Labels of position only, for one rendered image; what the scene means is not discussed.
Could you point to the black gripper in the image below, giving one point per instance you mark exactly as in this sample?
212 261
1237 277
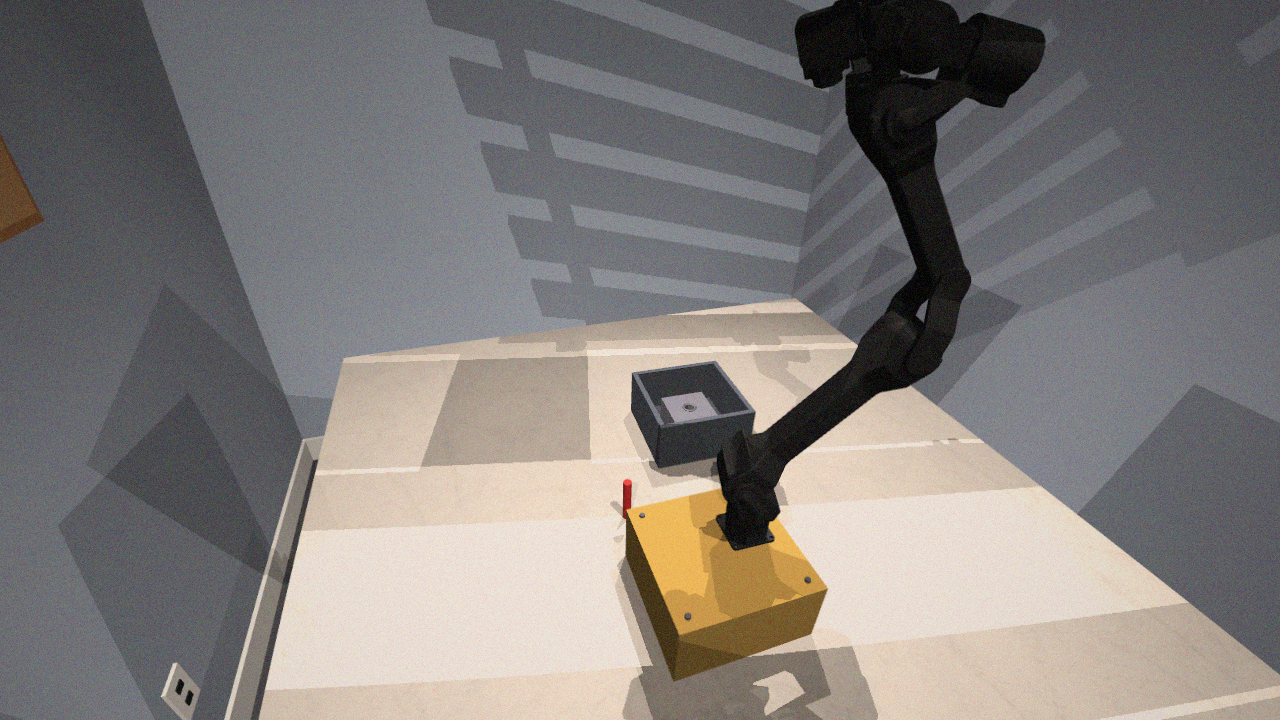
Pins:
870 69

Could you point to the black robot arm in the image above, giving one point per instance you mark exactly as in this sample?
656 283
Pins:
985 59

